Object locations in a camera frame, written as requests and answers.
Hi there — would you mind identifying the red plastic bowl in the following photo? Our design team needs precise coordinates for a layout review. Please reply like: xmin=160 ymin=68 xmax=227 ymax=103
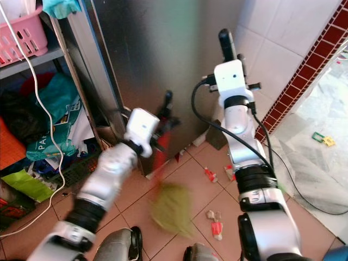
xmin=21 ymin=73 xmax=56 ymax=97

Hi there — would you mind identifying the teal printed plastic bag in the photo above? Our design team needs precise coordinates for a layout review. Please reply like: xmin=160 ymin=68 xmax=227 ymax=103
xmin=26 ymin=72 xmax=83 ymax=161

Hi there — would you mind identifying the green broom with red handle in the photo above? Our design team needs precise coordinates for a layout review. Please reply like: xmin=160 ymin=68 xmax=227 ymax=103
xmin=149 ymin=133 xmax=197 ymax=238

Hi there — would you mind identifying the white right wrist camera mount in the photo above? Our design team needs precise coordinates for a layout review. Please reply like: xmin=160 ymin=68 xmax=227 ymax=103
xmin=213 ymin=59 xmax=247 ymax=107

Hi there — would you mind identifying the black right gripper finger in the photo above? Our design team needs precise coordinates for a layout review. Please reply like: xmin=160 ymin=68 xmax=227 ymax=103
xmin=217 ymin=28 xmax=237 ymax=63

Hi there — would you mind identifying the black floor cable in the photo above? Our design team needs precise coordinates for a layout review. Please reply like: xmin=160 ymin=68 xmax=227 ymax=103
xmin=271 ymin=148 xmax=348 ymax=216

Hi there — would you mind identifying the teal cloth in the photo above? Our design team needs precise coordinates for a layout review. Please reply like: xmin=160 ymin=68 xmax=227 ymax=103
xmin=41 ymin=0 xmax=83 ymax=20

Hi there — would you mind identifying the dark plastic floor crate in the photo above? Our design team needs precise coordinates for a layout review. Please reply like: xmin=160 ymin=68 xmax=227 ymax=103
xmin=0 ymin=155 xmax=101 ymax=229

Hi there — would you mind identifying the robot leg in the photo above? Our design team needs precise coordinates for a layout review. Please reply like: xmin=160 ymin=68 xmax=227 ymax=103
xmin=182 ymin=243 xmax=225 ymax=261
xmin=92 ymin=225 xmax=144 ymax=261

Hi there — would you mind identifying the crumpled red white wrapper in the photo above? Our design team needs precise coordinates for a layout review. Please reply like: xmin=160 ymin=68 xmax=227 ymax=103
xmin=206 ymin=209 xmax=224 ymax=241

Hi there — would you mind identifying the stainless steel cabinet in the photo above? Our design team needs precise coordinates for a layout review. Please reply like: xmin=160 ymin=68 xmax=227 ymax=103
xmin=83 ymin=0 xmax=248 ymax=178

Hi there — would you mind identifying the dark grey cardboard piece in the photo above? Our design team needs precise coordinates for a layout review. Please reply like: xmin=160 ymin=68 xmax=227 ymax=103
xmin=206 ymin=129 xmax=230 ymax=151

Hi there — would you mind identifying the orange plastic crate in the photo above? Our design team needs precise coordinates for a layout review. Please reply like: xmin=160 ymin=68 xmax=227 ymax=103
xmin=0 ymin=117 xmax=28 ymax=170

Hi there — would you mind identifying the black plastic bag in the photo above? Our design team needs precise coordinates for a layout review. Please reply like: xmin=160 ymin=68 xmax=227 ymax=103
xmin=0 ymin=90 xmax=42 ymax=146

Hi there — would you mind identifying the lime green bag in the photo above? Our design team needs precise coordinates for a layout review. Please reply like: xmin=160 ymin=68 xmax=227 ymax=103
xmin=2 ymin=169 xmax=56 ymax=204

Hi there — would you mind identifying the robot left leg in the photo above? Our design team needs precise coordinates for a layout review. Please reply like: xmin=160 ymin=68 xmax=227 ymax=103
xmin=92 ymin=225 xmax=144 ymax=261

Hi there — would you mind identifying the small red white wrapper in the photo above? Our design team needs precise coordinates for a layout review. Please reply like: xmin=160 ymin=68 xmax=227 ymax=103
xmin=203 ymin=167 xmax=219 ymax=183
xmin=223 ymin=165 xmax=236 ymax=182

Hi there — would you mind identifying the pink plastic basket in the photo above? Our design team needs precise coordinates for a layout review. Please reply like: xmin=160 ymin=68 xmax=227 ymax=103
xmin=0 ymin=5 xmax=46 ymax=67

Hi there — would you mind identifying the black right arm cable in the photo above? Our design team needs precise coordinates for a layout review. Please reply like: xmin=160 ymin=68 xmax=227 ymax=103
xmin=190 ymin=80 xmax=279 ymax=170

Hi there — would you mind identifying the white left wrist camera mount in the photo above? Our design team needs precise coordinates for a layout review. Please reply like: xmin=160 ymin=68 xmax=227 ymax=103
xmin=123 ymin=107 xmax=161 ymax=159

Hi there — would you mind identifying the grey metal shelf rack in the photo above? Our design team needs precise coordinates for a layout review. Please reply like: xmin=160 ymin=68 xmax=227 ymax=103
xmin=0 ymin=15 xmax=121 ymax=150

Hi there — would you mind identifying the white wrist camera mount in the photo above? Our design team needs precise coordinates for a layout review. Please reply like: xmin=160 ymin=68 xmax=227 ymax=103
xmin=213 ymin=59 xmax=247 ymax=107
xmin=123 ymin=107 xmax=161 ymax=159

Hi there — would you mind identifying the white power cable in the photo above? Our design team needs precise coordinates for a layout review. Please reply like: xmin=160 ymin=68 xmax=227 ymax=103
xmin=0 ymin=4 xmax=67 ymax=238

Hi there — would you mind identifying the robot right leg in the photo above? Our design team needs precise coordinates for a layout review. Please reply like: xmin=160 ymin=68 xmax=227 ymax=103
xmin=182 ymin=243 xmax=225 ymax=261

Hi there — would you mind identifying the green yellow tag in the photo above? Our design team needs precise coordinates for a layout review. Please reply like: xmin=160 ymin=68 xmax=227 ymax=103
xmin=312 ymin=130 xmax=337 ymax=148

